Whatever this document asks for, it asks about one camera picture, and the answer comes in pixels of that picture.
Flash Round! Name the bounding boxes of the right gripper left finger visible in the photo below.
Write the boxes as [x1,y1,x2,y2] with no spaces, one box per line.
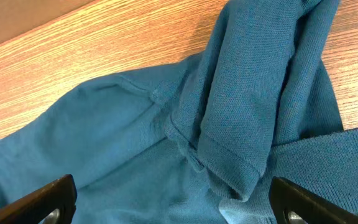
[0,174,77,224]

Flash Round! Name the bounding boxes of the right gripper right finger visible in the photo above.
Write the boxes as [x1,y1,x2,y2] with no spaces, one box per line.
[268,177,358,224]

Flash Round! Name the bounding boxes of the blue polo shirt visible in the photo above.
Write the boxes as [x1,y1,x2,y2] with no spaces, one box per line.
[0,1,358,223]

